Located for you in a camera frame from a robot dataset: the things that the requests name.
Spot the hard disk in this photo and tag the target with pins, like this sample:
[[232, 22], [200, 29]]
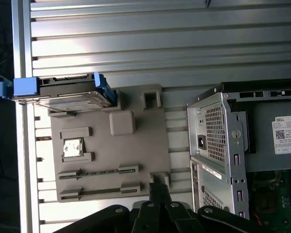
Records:
[[24, 88]]

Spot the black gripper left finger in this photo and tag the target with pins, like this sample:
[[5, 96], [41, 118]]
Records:
[[148, 218]]

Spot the silver CPU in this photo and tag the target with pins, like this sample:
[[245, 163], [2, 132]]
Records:
[[72, 148]]

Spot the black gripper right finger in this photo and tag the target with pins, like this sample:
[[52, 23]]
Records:
[[179, 218]]

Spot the black open PC case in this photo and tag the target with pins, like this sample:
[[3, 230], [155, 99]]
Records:
[[232, 136]]

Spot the grey parts rack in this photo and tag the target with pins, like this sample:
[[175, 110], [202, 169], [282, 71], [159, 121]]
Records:
[[106, 150]]

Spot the green motherboard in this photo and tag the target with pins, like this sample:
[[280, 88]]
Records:
[[269, 184]]

